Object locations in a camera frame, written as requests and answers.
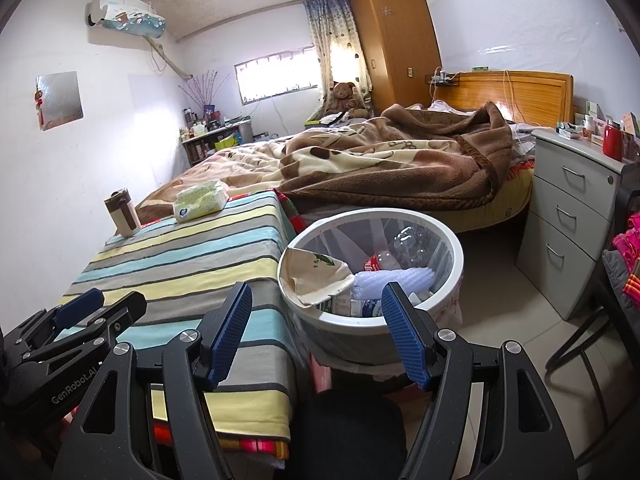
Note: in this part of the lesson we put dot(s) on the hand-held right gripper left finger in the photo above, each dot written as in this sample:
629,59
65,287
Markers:
232,330

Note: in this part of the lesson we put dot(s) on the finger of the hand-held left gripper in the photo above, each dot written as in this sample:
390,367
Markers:
107,317
77,305

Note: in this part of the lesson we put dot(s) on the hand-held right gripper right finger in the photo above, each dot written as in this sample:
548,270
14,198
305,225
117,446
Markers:
402,335

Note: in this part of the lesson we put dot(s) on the translucent ribbed plastic cup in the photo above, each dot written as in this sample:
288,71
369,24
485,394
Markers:
395,277

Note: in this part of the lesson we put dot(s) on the white cardboard box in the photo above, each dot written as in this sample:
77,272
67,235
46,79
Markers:
340,305

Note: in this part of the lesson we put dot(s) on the clear red-label plastic bottle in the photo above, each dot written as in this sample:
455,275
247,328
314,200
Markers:
400,250

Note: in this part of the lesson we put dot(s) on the white round trash bin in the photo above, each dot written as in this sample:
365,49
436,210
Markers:
452,255

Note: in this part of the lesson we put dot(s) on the beige paper bag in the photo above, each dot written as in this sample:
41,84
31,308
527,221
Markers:
315,275

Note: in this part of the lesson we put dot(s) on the striped tablecloth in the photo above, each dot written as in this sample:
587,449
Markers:
200,270

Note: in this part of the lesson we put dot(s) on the brown and beige thermos mug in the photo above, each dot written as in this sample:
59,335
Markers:
122,215

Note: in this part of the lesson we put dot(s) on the clear plastic bin liner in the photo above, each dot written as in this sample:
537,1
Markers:
350,232

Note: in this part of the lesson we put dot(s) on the yellow-green tissue pack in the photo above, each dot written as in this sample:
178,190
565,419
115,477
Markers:
200,200

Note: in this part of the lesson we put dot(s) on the brown patterned blanket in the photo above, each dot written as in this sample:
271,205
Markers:
375,165

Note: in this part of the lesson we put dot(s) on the yellow bed mattress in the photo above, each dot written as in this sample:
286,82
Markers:
505,195

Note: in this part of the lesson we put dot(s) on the cluttered storage shelf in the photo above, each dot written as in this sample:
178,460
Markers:
217,140

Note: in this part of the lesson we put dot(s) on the black metal chair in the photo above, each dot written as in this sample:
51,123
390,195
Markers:
595,340

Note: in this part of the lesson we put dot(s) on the grey drawer nightstand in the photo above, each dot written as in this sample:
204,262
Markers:
570,220

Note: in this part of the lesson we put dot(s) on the red hanging ornament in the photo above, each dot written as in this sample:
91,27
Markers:
39,105

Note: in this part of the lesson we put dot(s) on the vase of flower branches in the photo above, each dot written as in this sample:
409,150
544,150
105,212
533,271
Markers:
205,90

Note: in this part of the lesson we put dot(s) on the brown teddy bear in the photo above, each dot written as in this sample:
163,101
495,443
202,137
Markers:
345,97

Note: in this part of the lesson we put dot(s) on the pink patterned clothing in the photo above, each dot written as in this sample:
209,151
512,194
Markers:
630,245

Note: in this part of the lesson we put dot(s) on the barred window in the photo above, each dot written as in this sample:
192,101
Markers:
277,75

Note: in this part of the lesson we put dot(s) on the headboard power strip shelf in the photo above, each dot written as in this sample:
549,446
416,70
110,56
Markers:
442,79

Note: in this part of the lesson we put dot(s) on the wrapped air conditioner pipe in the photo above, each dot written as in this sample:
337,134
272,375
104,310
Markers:
167,57

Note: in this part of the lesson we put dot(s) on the assorted medicine boxes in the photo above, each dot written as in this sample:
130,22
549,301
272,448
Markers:
590,122

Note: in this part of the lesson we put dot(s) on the red cup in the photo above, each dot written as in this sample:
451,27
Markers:
612,142

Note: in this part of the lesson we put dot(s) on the patterned curtain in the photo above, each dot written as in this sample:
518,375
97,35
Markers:
335,45

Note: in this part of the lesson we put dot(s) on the wooden wardrobe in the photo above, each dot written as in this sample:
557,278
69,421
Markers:
392,35

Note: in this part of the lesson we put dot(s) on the silver wall mirror panel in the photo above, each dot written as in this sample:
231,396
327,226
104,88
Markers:
59,100

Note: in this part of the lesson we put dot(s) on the wall air conditioner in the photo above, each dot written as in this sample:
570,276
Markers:
125,12

